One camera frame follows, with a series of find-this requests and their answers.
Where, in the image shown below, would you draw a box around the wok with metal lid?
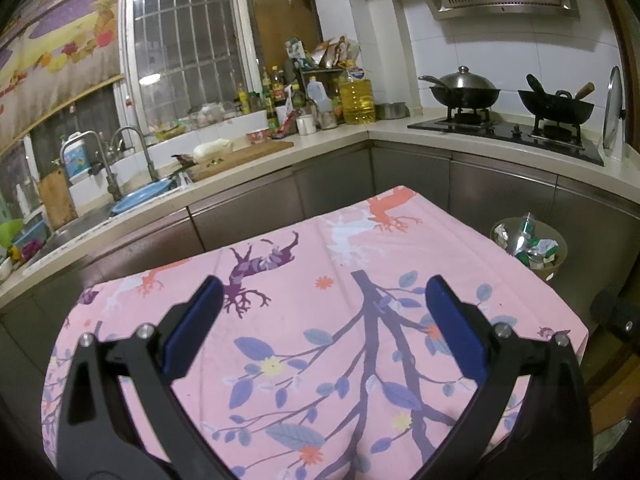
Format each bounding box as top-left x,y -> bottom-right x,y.
418,66 -> 502,110

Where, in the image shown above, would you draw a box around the pink floral tablecloth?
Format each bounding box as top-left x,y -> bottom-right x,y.
42,185 -> 590,480

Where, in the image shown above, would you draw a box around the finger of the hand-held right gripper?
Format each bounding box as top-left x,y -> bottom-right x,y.
592,290 -> 640,346

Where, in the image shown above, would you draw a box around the barred window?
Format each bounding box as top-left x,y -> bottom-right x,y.
122,0 -> 261,136

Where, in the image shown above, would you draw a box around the silver foil bag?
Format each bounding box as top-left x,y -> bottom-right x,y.
494,224 -> 520,252

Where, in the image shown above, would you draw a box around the brown wooden panel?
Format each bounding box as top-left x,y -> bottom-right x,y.
251,0 -> 322,78

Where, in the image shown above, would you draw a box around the blue plastic basket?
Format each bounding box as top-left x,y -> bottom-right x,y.
11,221 -> 51,261

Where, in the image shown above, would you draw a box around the small metal container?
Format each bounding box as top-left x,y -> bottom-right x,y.
375,101 -> 407,121

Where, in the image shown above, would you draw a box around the white radish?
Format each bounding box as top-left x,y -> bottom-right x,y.
192,138 -> 235,163

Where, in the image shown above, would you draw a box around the white translucent plastic jug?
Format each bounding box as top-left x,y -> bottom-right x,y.
306,76 -> 338,131

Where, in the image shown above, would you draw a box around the large cooking oil bottle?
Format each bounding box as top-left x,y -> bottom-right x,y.
338,66 -> 377,126

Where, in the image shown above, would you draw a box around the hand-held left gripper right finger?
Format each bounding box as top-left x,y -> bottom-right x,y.
415,275 -> 593,480

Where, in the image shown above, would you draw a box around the green plastic scoop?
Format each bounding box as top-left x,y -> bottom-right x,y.
0,217 -> 25,251

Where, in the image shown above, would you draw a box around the white jug blue label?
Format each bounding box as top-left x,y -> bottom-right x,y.
64,132 -> 92,179

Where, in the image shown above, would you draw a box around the beige plastic bin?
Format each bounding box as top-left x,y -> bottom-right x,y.
490,216 -> 569,282

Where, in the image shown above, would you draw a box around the blue plastic basin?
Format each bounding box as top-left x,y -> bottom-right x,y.
110,180 -> 177,217

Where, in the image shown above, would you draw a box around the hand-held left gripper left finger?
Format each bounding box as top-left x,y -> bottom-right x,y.
55,275 -> 236,480

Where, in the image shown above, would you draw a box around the black gas stove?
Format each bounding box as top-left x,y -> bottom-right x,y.
407,107 -> 606,167

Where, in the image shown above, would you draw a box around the fruit printed roller blind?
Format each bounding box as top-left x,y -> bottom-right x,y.
0,0 -> 126,156

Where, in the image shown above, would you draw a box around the row of sauce bottles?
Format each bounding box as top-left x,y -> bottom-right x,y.
235,65 -> 306,133

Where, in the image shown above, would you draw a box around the tall metal faucet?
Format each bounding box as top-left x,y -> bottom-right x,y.
60,130 -> 123,202
109,126 -> 161,183

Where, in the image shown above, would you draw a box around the black wok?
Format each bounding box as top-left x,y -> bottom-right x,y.
517,74 -> 597,126

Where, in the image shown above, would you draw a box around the small wooden cutting board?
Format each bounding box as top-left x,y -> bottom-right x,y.
37,167 -> 78,231

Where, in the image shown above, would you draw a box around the green white wrapper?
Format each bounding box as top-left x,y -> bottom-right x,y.
517,237 -> 560,267

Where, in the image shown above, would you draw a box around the steel kitchen cabinets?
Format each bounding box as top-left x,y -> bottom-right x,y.
0,140 -> 640,341

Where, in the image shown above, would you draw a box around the large wooden cutting board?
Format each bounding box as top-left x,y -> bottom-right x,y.
187,140 -> 295,182

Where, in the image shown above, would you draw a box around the glass pot lid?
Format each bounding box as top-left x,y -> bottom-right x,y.
601,65 -> 627,157

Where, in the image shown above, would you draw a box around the pile of food packets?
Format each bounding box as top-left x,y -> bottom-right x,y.
285,35 -> 362,72

